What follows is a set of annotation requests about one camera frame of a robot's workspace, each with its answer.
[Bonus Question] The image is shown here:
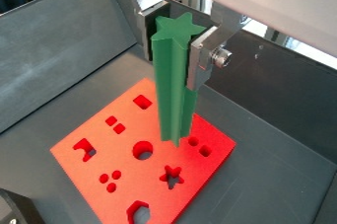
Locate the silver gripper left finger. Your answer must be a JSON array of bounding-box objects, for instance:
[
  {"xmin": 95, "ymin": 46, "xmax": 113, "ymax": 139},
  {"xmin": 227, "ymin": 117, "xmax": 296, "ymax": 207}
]
[{"xmin": 131, "ymin": 0, "xmax": 166, "ymax": 61}]

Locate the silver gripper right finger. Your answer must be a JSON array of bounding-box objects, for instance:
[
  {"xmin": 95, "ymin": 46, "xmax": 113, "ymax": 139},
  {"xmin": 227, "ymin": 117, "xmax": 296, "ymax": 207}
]
[{"xmin": 186, "ymin": 3, "xmax": 250, "ymax": 91}]

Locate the green star-shaped peg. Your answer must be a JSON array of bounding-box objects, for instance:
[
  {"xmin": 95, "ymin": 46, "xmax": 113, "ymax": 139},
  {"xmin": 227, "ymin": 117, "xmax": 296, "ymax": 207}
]
[{"xmin": 151, "ymin": 12, "xmax": 204, "ymax": 146}]

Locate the grey tray bin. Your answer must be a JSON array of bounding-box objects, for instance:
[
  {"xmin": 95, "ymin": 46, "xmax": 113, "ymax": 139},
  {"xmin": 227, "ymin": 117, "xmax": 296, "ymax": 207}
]
[{"xmin": 0, "ymin": 0, "xmax": 337, "ymax": 224}]

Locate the red shape-hole board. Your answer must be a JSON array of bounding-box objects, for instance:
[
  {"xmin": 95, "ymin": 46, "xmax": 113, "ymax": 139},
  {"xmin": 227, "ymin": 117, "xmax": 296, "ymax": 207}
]
[{"xmin": 51, "ymin": 79, "xmax": 235, "ymax": 224}]

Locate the black device corner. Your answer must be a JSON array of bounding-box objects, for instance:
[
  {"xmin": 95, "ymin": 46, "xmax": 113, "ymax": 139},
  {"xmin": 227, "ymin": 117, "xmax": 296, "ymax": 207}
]
[{"xmin": 0, "ymin": 188, "xmax": 45, "ymax": 224}]

